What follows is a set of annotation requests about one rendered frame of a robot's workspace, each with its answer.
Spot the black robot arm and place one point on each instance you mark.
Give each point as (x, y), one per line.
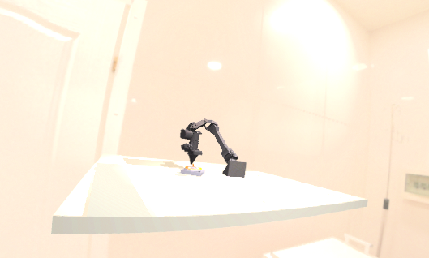
(190, 134)

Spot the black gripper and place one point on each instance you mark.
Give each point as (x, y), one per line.
(194, 153)

